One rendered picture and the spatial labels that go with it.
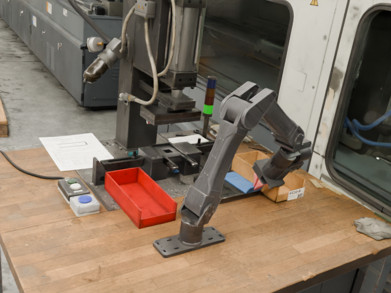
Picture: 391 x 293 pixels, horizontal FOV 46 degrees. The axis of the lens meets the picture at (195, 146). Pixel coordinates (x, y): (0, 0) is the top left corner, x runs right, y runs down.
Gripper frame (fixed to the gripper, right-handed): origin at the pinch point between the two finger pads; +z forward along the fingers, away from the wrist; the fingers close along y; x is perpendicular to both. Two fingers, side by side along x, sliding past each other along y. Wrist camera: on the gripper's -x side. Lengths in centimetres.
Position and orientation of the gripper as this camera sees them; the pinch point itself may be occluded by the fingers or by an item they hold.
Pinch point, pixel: (255, 187)
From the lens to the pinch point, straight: 153.9
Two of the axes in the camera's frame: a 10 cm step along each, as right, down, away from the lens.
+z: -4.1, 6.0, 6.9
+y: -4.5, -7.9, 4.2
